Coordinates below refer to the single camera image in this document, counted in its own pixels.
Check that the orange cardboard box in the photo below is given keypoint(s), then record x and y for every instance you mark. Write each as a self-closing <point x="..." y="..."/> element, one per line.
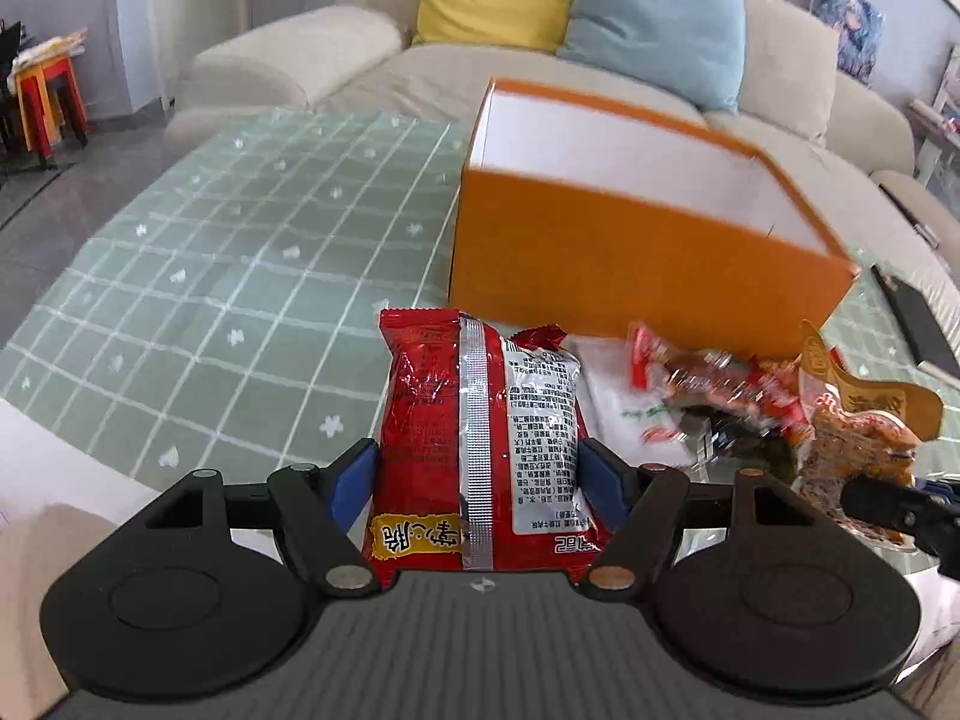
<point x="600" y="255"/>

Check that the light blue pillow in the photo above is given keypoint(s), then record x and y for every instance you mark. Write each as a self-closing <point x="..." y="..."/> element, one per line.
<point x="652" y="22"/>

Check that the printed figure pillow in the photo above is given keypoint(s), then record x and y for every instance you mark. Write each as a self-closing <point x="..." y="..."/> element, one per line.
<point x="847" y="22"/>

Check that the dark snack packet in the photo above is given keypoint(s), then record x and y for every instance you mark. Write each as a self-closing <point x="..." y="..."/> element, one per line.
<point x="742" y="446"/>

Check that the red clear snack packet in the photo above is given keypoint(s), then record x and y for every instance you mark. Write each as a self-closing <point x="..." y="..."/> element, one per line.
<point x="712" y="379"/>

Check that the tan brown snack packet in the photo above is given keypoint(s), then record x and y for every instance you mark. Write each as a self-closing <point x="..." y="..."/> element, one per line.
<point x="855" y="435"/>

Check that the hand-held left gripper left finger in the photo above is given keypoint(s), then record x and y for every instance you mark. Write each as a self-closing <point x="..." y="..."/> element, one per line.
<point x="358" y="481"/>

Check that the green checked tablecloth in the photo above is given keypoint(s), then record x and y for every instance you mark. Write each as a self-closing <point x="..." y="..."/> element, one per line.
<point x="225" y="277"/>

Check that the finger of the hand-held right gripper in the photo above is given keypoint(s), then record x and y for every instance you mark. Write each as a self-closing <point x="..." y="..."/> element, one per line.
<point x="900" y="514"/>
<point x="945" y="487"/>

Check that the white cloth pile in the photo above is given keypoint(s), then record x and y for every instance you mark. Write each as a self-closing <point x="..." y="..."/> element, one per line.
<point x="49" y="49"/>

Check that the white plastic snack packet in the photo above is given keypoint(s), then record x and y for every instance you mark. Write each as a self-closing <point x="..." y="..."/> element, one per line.
<point x="630" y="405"/>

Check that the black dining chair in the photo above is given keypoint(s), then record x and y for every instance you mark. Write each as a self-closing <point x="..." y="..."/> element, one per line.
<point x="9" y="90"/>

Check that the beige fabric sofa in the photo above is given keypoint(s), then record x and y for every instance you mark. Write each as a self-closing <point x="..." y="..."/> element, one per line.
<point x="337" y="37"/>

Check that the white side table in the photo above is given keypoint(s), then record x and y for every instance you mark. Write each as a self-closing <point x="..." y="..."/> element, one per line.
<point x="941" y="127"/>

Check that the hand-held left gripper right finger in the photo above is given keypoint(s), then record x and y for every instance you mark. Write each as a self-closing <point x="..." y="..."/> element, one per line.
<point x="601" y="484"/>

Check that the black notebook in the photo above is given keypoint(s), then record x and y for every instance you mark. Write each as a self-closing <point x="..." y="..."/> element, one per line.
<point x="919" y="319"/>

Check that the beige cushion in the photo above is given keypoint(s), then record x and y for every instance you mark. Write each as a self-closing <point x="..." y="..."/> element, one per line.
<point x="787" y="67"/>

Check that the red plastic stool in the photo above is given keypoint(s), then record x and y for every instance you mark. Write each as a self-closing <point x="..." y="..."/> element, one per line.
<point x="26" y="101"/>

